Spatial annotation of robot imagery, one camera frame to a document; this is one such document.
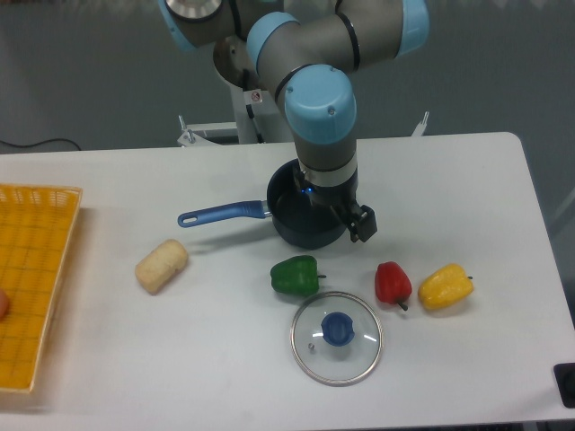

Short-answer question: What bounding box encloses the green bell pepper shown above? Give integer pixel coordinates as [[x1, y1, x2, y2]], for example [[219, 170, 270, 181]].
[[270, 255, 326, 296]]

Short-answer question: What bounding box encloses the black cable on floor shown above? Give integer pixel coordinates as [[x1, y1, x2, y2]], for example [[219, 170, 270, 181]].
[[0, 137, 83, 151]]

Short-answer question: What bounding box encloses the glass lid blue knob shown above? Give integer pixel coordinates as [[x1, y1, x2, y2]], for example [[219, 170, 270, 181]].
[[289, 291, 384, 387]]

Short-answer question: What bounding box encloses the beige bread roll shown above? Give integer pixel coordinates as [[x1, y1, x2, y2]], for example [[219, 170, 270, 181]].
[[135, 239, 189, 295]]

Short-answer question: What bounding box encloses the blue saucepan with handle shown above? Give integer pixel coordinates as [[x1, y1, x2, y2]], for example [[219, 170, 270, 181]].
[[177, 159, 349, 250]]

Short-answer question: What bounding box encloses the yellow bell pepper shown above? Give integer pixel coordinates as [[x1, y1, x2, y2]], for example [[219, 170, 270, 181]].
[[418, 263, 474, 311]]

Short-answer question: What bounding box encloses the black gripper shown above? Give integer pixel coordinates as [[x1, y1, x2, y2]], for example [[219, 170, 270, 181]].
[[294, 164, 377, 242]]

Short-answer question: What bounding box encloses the yellow wicker basket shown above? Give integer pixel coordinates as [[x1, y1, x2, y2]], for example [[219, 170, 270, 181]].
[[1, 183, 83, 393]]

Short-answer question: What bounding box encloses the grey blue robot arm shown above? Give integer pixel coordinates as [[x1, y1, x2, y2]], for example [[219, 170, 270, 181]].
[[159, 1, 430, 250]]

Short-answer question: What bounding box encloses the red bell pepper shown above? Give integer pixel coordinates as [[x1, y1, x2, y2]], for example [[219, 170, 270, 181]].
[[375, 261, 412, 311]]

